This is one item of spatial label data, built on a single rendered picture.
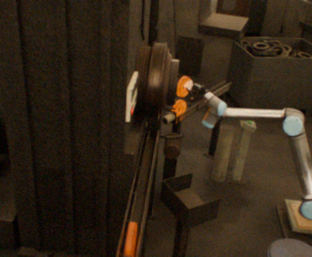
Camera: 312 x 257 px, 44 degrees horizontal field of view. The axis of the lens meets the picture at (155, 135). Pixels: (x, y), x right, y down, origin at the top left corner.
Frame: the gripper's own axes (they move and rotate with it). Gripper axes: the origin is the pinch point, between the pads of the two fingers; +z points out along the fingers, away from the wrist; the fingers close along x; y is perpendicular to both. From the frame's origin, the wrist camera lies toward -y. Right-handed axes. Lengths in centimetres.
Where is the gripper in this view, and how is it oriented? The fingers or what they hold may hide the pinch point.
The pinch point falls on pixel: (184, 84)
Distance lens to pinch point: 290.4
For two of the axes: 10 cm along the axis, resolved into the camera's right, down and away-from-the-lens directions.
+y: 2.7, -7.3, -6.3
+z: -7.1, -5.9, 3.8
